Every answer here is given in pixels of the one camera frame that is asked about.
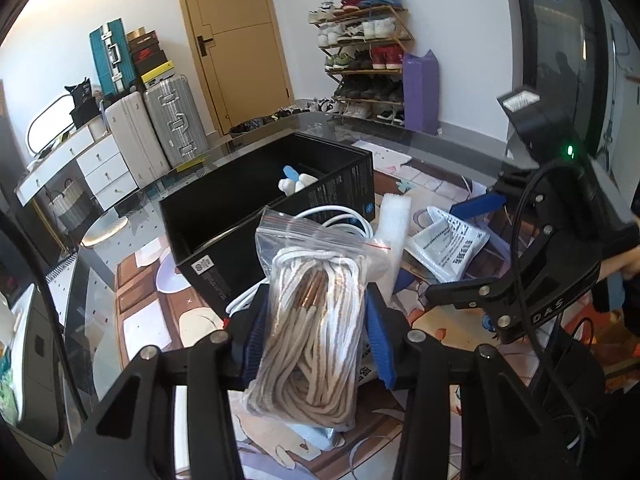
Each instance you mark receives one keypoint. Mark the green packets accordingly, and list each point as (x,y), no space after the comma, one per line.
(7,380)

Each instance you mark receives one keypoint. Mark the woven laundry basket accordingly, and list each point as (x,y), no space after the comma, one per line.
(67,205)

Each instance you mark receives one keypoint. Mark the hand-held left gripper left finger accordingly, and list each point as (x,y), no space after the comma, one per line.
(252,345)

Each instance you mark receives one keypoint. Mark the silver foil packet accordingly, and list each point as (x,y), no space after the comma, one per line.
(320,437)

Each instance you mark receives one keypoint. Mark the wooden shoe rack with shoes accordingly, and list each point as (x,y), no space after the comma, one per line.
(385,55)

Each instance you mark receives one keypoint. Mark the yellow and black shoe box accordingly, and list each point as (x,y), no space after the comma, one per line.
(160,76)

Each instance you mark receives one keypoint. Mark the white foam sheet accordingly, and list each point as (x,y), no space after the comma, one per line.
(395,220)

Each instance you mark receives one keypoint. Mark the oval mirror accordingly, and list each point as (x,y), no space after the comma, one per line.
(45,120)

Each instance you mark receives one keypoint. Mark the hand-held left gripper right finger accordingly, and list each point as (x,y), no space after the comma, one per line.
(381,342)

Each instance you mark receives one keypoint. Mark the black square box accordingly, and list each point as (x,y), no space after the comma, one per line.
(86,115)

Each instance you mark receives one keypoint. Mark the red and black shoe box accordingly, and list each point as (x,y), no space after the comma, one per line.
(148,55)

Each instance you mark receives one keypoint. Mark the black paper bag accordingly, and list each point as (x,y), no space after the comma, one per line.
(80,92)

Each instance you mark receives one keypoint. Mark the white suitcase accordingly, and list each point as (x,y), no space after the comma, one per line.
(135,140)

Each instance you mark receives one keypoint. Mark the white dresser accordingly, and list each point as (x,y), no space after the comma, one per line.
(105,165)

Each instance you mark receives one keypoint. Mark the tan shoe box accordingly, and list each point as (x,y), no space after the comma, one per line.
(140,34)

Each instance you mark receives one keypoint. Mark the silver suitcase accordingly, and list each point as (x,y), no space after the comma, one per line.
(175,120)

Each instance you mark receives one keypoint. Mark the group of shoes on floor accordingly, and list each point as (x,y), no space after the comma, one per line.
(320,106)

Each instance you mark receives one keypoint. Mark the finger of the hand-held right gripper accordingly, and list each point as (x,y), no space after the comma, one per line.
(465,294)
(480,204)

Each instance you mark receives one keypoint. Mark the wooden door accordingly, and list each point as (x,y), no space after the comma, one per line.
(235,60)

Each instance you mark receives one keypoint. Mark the printed cartoon desk mat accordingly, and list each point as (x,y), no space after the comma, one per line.
(150,320)

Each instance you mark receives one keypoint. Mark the white printed packet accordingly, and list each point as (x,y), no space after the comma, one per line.
(450,245)

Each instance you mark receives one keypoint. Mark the grey side table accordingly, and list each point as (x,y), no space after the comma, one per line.
(45,360)

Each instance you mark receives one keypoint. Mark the teal suitcase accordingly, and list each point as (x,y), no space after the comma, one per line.
(110,55)

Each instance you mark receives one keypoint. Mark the black cardboard box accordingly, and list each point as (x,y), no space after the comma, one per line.
(225,220)

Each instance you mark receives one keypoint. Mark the round white stool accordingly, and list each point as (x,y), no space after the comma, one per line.
(102,227)

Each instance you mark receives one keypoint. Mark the black shoe box white label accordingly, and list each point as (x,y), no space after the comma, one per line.
(144,43)

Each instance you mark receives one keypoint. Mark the dotted white rug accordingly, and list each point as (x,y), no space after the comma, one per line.
(61,285)

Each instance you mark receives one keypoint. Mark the black framed glass door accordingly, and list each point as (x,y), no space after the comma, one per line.
(560,35)

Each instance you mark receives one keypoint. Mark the white and blue fabric item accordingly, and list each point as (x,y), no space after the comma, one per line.
(295,182)

